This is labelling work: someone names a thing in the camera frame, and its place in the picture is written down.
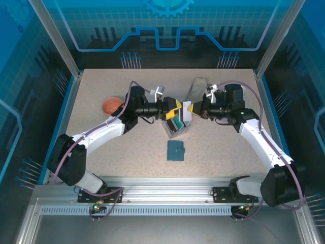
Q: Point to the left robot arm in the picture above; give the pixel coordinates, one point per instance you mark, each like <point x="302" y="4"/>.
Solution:
<point x="101" y="134"/>

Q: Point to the clear acrylic card box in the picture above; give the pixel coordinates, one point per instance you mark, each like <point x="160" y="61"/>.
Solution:
<point x="177" y="133"/>

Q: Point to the blue-edged aluminium side rail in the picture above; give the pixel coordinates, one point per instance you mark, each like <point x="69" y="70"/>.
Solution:
<point x="272" y="122"/>
<point x="65" y="122"/>

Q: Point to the teal green card stack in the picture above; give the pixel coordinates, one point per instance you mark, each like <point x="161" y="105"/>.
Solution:
<point x="178" y="123"/>

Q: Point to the grey metal front panel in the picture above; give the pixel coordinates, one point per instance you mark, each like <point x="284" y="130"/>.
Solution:
<point x="165" y="228"/>

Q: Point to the beige cloth pouch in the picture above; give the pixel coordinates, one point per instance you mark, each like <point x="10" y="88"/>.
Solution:
<point x="198" y="85"/>

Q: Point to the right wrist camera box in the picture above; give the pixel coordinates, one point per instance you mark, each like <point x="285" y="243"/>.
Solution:
<point x="210" y="91"/>

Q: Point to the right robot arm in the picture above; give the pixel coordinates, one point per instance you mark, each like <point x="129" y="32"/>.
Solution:
<point x="259" y="142"/>

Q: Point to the aluminium frame post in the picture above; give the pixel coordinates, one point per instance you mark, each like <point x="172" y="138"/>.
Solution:
<point x="56" y="38"/>
<point x="279" y="38"/>

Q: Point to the light blue mug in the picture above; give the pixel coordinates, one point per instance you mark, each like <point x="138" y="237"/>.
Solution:
<point x="245" y="92"/>

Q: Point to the black VIP card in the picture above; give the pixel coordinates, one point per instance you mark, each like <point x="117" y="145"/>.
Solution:
<point x="171" y="125"/>

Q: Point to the orange ceramic cup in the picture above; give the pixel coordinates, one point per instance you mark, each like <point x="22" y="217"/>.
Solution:
<point x="109" y="105"/>

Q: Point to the aluminium mounting rail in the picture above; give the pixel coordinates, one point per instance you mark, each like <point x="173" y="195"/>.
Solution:
<point x="165" y="190"/>

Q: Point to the white plastic card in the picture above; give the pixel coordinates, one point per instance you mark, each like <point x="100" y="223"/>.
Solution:
<point x="186" y="113"/>

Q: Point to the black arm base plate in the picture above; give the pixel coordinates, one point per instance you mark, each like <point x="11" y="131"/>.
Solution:
<point x="83" y="197"/>
<point x="219" y="195"/>

